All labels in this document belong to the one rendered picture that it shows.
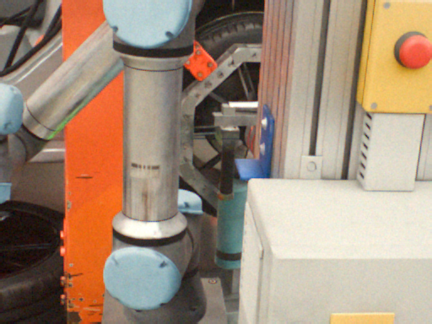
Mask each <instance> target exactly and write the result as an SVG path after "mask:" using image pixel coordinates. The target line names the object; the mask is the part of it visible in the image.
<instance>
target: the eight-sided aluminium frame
mask: <svg viewBox="0 0 432 324"><path fill-rule="evenodd" d="M261 57H262V45H259V44H245V43H243V44H234V45H233V46H231V47H230V48H229V49H227V50H226V52H225V53H224V54H223V55H222V56H221V57H220V58H218V59H217V60H216V61H215V62H216V64H217V65H218V66H217V67H216V68H215V69H214V70H213V71H212V72H211V73H210V74H209V75H208V76H207V77H206V78H205V79H204V80H203V81H202V82H199V81H198V80H197V79H196V80H195V81H193V82H192V83H191V84H190V85H189V86H188V87H187V88H186V89H184V91H183V92H182V103H181V150H180V173H179V175H180V176H181V177H182V178H183V179H184V181H186V182H187V184H188V185H190V186H191V187H192V188H193V189H194V190H195V191H196V192H197V193H198V194H199V195H200V196H201V197H202V198H204V199H205V200H206V201H207V202H208V203H209V204H210V205H211V206H212V207H213V208H214V209H215V210H216V211H217V206H218V190H217V189H216V188H215V187H214V186H213V184H212V183H211V182H210V181H209V180H208V179H207V178H206V177H205V176H203V175H202V174H201V173H200V172H199V171H198V170H197V169H196V168H195V167H194V166H193V165H192V153H193V133H194V113H195V107H196V106H197V105H198V104H199V103H200V102H201V101H202V100H203V98H204V97H206V96H207V95H208V94H209V93H210V92H211V91H212V90H213V89H214V88H215V87H216V86H217V85H219V84H220V83H221V82H222V81H223V80H224V79H225V78H226V77H227V76H228V75H230V74H232V73H233V72H234V71H235V70H236V69H237V68H238V67H239V66H240V65H241V64H242V63H243V62H261Z"/></svg>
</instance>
